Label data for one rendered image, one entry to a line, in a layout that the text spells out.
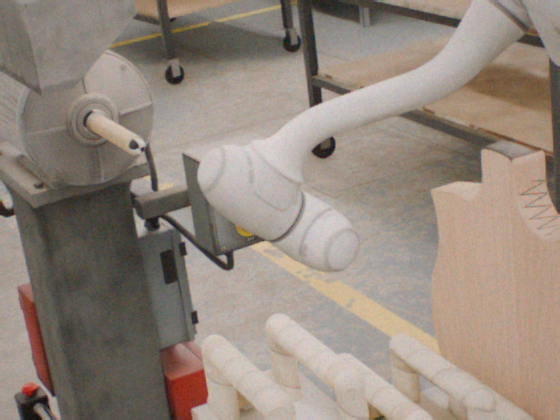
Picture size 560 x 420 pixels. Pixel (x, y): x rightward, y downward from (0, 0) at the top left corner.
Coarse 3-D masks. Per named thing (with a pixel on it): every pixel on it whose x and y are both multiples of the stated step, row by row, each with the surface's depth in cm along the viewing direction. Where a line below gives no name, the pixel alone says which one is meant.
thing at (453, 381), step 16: (400, 336) 145; (400, 352) 144; (416, 352) 141; (432, 352) 140; (416, 368) 141; (432, 368) 138; (448, 368) 136; (448, 384) 135; (464, 384) 133; (480, 384) 132; (464, 400) 132; (480, 400) 130
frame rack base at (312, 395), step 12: (300, 372) 146; (312, 384) 143; (312, 396) 140; (324, 396) 140; (204, 408) 141; (240, 408) 140; (252, 408) 139; (300, 408) 138; (312, 408) 138; (324, 408) 137; (336, 408) 137
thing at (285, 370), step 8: (272, 344) 137; (272, 352) 137; (280, 352) 137; (272, 360) 138; (280, 360) 137; (288, 360) 137; (296, 360) 138; (272, 368) 139; (280, 368) 138; (288, 368) 138; (296, 368) 138; (280, 376) 138; (288, 376) 138; (296, 376) 139; (280, 384) 139; (288, 384) 138; (296, 384) 139; (288, 392) 139; (296, 392) 139; (296, 400) 139
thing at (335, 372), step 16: (272, 320) 136; (288, 320) 135; (272, 336) 136; (288, 336) 132; (304, 336) 131; (288, 352) 133; (304, 352) 129; (320, 352) 127; (320, 368) 125; (336, 368) 123; (352, 368) 123; (336, 384) 122; (352, 384) 121
